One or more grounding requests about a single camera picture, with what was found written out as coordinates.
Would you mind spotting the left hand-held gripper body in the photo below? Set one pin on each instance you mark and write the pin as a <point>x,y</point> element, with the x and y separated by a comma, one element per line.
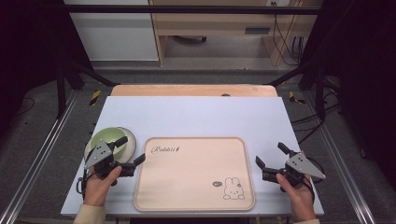
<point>99,154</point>

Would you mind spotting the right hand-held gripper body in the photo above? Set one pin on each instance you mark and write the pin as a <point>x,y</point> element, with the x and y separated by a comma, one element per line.
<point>301,166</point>

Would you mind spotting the green bowl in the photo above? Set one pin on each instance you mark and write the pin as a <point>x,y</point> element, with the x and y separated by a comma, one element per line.
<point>107,137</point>

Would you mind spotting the person's right hand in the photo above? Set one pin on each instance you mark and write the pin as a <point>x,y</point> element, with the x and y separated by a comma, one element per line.
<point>298,195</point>

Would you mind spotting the person's left hand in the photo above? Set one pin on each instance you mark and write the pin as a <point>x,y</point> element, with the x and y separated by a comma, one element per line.
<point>100,187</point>

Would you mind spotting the white plate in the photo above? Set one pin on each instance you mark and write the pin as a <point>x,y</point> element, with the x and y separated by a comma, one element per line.
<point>130,146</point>

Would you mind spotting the yellow and black tape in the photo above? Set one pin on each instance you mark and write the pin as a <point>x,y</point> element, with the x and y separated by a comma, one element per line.
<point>95,97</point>
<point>293,97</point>

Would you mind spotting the wooden tray with rabbit print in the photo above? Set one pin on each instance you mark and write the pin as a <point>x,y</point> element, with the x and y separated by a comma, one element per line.
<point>193,177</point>

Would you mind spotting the black metal stand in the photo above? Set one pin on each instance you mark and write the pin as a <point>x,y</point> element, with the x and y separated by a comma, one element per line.
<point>320,90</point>
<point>60,90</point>

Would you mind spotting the black curtain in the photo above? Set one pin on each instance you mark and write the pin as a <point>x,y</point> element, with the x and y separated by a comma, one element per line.
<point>28,46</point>
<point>364,77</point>

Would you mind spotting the white cabinet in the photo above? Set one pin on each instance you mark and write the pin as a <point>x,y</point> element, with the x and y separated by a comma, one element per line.
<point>115,34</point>

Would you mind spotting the wooden desk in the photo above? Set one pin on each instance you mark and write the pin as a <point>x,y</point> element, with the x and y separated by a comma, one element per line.
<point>218,23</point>

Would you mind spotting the aluminium rail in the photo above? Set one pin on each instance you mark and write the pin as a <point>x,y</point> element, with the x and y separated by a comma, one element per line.
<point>345,168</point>
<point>37,158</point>

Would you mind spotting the black horizontal frame bar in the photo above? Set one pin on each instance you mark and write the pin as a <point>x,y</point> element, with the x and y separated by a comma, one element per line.
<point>186,9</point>

